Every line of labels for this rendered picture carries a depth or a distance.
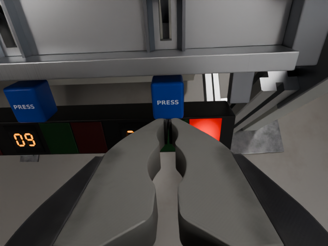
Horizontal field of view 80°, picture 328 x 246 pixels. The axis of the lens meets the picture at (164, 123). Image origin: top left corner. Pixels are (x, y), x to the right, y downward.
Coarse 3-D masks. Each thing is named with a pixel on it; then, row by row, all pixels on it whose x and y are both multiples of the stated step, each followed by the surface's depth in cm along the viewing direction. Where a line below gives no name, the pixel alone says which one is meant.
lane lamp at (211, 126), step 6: (192, 120) 18; (198, 120) 18; (204, 120) 18; (210, 120) 18; (216, 120) 18; (198, 126) 18; (204, 126) 18; (210, 126) 18; (216, 126) 18; (210, 132) 18; (216, 132) 18; (216, 138) 19
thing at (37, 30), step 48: (0, 0) 12; (48, 0) 13; (96, 0) 13; (144, 0) 12; (192, 0) 12; (240, 0) 12; (288, 0) 12; (0, 48) 14; (48, 48) 14; (96, 48) 14; (144, 48) 14; (192, 48) 14
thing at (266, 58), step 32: (0, 64) 12; (32, 64) 12; (64, 64) 12; (96, 64) 12; (128, 64) 12; (160, 64) 12; (192, 64) 12; (224, 64) 12; (256, 64) 12; (288, 64) 12
